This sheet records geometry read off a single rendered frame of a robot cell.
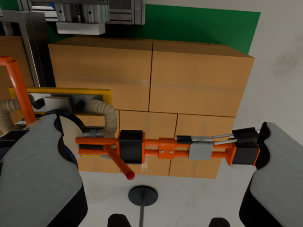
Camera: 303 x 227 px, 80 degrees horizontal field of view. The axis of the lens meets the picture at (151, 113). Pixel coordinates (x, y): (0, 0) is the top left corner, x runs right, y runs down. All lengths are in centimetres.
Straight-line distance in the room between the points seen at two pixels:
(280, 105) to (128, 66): 158
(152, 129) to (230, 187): 168
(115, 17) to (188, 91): 71
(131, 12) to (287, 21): 123
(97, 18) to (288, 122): 209
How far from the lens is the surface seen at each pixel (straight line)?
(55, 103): 67
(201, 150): 59
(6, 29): 136
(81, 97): 66
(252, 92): 199
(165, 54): 111
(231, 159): 63
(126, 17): 142
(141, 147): 56
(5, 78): 114
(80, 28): 68
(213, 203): 293
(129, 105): 122
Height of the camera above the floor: 163
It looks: 62 degrees down
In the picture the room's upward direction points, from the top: 178 degrees counter-clockwise
